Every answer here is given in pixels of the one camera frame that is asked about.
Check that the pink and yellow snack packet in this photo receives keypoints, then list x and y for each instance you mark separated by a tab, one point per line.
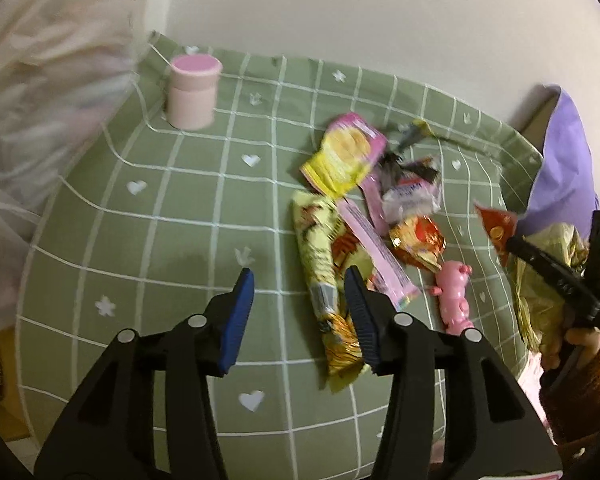
342	152

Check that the long yellow snack packet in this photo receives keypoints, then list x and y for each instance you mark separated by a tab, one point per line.
317	260

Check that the red and gold wrapper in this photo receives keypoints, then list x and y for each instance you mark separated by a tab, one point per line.
420	240

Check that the purple pillow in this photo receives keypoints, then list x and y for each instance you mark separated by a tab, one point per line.
565	170

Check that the orange red snack wrapper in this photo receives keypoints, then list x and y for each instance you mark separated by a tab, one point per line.
347	250

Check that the bin with yellow liner bag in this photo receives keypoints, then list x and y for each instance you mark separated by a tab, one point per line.
535	310

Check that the white plastic bag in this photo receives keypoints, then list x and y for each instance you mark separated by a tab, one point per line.
40	110

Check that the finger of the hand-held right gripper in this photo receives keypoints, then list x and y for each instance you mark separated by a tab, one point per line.
560	280

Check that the black wrapper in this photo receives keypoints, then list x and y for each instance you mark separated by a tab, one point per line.
405	137

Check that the person's right hand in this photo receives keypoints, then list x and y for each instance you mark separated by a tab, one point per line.
552	355

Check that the small yellow wrapper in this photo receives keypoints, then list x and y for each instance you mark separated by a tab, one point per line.
424	127

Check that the long pink wrapper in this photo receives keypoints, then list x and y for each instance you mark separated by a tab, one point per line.
375	247

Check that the pale pink wrapper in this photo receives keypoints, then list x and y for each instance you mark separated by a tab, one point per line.
375	200

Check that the person's right forearm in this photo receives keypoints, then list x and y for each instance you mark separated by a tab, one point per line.
590	400

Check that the pink pig toy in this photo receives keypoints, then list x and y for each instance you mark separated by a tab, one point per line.
452	295

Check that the small pink jar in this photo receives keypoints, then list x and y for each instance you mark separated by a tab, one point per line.
192	95

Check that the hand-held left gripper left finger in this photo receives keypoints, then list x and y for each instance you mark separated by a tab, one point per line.
237	320

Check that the green checked tablecloth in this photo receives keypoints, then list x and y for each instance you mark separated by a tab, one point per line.
180	210

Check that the white and pink wrapper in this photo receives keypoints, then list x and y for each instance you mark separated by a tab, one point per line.
410	195

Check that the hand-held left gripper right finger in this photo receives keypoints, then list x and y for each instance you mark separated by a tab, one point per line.
360	320

